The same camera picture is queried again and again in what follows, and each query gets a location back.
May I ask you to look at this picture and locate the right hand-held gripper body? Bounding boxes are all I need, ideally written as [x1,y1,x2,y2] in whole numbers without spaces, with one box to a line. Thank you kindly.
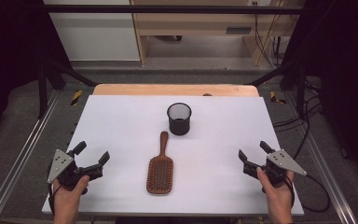
[242,149,308,189]

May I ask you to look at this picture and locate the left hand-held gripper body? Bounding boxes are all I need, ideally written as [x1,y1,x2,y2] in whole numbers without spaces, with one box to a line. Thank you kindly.
[47,148,104,191]

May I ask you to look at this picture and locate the brown wooden hairbrush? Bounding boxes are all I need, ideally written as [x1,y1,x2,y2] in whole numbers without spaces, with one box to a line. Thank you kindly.
[145,131,174,196]

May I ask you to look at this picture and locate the black mesh cup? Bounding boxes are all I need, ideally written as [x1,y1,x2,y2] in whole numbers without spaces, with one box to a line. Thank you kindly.
[166,102,193,136]

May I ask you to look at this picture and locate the person's left hand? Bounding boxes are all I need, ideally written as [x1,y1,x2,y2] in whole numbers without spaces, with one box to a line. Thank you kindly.
[52,175,90,217]

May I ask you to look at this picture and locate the person's right hand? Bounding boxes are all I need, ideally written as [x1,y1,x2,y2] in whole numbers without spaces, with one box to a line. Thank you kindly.
[255,167,295,216]

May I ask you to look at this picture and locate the white table board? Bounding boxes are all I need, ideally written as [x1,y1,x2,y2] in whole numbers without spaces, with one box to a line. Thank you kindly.
[41,94,305,217]

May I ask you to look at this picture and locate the black metal stand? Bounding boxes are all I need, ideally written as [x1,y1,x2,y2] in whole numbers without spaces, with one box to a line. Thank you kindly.
[247,58,308,119]
[37,58,98,119]

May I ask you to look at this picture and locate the light wooden table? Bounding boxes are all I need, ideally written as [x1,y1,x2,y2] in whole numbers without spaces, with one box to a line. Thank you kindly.
[91,83,260,98]

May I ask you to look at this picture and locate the black curtain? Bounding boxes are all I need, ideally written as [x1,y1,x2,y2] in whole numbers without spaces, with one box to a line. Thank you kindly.
[0,0,73,146]
[282,0,358,189]

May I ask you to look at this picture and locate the white cabinet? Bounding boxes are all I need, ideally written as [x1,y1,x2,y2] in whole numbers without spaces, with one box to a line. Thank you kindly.
[42,0,141,63]

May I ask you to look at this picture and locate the light wooden desk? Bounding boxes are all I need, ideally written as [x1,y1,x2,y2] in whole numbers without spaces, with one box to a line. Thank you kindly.
[130,0,303,67]

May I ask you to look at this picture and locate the black floor cables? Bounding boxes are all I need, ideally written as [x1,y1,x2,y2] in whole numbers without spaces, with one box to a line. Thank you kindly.
[272,78,324,161]

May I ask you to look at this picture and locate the aluminium floor rail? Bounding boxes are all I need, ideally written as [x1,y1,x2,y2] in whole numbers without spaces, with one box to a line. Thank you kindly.
[0,89,61,224]
[282,92,358,224]

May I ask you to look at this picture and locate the right hand-held gripper cable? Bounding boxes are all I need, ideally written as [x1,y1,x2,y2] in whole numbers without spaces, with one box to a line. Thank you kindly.
[287,172,331,214]

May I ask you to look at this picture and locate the hanging desk cables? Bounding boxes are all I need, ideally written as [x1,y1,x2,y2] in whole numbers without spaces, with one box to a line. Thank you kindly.
[253,1,294,69]

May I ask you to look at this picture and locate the black horizontal frame bar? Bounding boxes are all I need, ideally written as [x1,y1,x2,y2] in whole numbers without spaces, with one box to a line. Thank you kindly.
[42,4,304,15]

